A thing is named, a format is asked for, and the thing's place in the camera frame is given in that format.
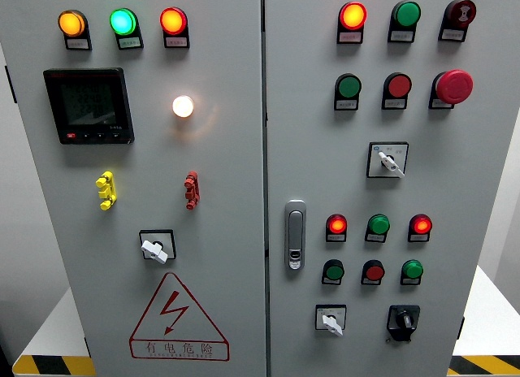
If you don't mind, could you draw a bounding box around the black handle turn switch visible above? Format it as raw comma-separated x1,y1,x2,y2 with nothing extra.
385,304,422,345

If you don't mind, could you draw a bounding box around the pale grey cabinet door with lock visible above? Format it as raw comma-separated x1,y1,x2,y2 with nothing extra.
262,0,520,377

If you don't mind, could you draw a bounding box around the silver door lock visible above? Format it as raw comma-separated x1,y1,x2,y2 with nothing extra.
284,198,308,271

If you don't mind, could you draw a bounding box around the small red round lamp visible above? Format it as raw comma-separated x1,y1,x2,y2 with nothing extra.
409,213,434,236
326,213,349,236

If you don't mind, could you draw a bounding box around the white round lamp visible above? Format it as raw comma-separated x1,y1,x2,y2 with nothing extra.
171,94,196,119

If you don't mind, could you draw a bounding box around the small green push button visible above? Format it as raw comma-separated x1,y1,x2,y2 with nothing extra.
322,258,346,282

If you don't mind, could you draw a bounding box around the small green round lamp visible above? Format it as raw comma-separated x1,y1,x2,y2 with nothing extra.
401,258,425,281
366,213,392,236

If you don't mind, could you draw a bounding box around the large green push button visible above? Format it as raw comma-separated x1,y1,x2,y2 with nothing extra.
391,0,423,29
335,72,363,100

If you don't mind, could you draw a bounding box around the small red push button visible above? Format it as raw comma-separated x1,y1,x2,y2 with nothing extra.
362,259,386,282

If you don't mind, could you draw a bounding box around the large red push button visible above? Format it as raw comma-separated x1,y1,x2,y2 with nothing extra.
383,71,414,99

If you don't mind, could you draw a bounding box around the large red round lamp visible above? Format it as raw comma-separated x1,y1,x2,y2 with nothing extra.
158,6,189,37
338,1,368,32

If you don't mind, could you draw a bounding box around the red warning triangle sticker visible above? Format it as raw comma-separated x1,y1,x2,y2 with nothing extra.
128,271,231,362

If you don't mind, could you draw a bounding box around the black display meter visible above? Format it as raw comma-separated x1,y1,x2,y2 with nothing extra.
42,67,136,145

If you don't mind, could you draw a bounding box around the large green glowing lamp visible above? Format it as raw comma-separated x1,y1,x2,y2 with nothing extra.
109,7,139,37

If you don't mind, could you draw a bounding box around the large red stop button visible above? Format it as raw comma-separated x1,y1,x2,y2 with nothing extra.
431,69,475,106

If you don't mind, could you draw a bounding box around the large yellow round lamp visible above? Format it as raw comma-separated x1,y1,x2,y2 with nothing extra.
57,9,89,39

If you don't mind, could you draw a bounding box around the dark red round buzzer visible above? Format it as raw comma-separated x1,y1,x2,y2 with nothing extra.
443,0,478,29

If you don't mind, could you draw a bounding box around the black yellow striped tape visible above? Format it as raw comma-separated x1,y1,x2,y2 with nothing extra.
446,354,520,377
11,353,98,377

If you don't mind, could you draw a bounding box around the small red handle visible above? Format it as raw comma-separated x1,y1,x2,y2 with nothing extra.
184,170,202,211

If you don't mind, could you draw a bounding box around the slim white handle turn switch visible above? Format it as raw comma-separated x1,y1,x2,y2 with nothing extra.
366,141,410,180

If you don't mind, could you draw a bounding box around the small yellow handle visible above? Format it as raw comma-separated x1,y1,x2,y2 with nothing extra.
95,170,119,212

